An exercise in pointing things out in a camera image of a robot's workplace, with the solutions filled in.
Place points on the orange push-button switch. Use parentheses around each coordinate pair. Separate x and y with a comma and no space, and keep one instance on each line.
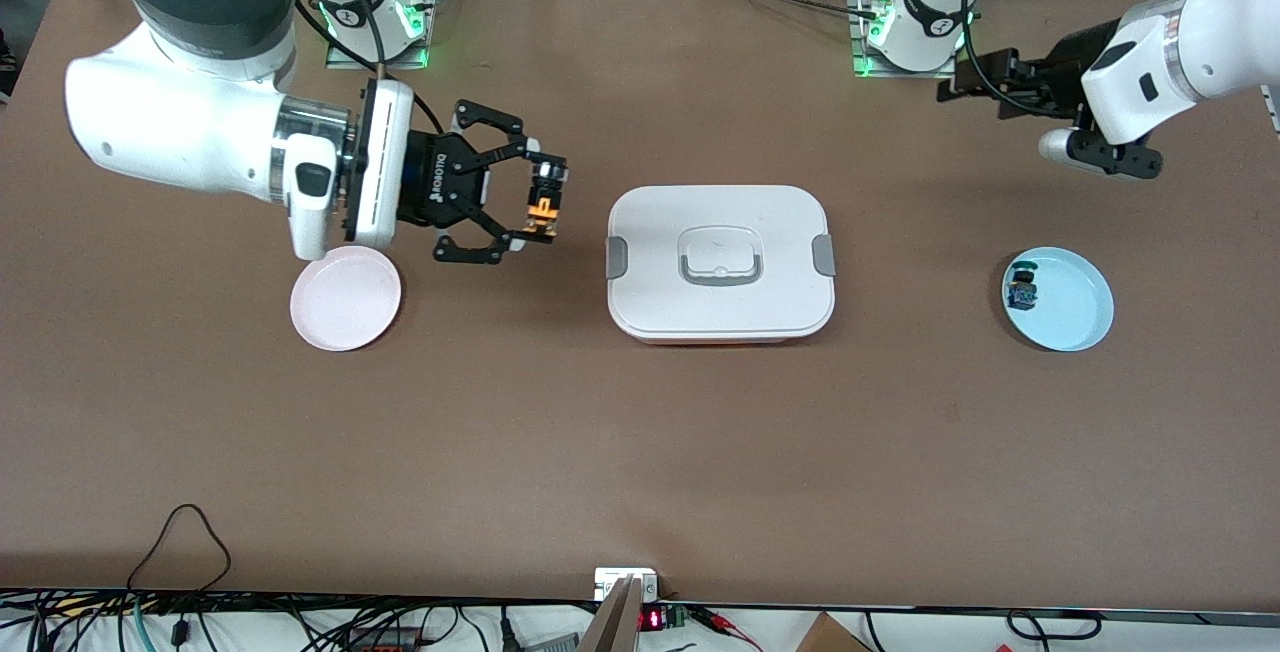
(545,217)

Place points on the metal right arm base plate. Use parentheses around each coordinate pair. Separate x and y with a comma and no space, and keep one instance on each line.
(335,60)

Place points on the blue push-button switch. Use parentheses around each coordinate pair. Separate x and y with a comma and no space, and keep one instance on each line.
(1023,287)

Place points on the pink round plate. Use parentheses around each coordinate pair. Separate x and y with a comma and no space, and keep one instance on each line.
(345,302)

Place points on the brown cardboard piece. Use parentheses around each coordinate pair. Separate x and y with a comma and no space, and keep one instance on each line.
(830,637)

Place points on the red test leads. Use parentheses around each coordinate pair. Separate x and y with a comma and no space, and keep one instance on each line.
(725,622)

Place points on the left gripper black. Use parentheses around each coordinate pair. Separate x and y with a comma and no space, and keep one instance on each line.
(1062,71)

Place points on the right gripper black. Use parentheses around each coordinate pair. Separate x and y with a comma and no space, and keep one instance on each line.
(436,179)

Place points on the light blue round plate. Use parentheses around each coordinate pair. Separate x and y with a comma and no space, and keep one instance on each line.
(1075,307)

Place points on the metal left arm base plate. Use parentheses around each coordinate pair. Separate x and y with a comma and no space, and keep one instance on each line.
(860,67)

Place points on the white lunch box grey latches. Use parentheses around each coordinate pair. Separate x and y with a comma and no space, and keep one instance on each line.
(720,312)

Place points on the grey metal bar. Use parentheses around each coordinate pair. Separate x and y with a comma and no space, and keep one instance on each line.
(610,627)

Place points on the white socket box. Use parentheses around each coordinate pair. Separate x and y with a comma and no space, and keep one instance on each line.
(612,577)

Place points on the black power strip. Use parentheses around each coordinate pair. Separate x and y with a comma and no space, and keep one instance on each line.
(385,642)

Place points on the red LED display module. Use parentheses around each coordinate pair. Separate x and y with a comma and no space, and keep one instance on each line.
(655,618)

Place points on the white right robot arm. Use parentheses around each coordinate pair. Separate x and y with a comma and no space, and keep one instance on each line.
(180,132)

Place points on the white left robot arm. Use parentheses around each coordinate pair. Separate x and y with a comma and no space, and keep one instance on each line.
(1200,42)

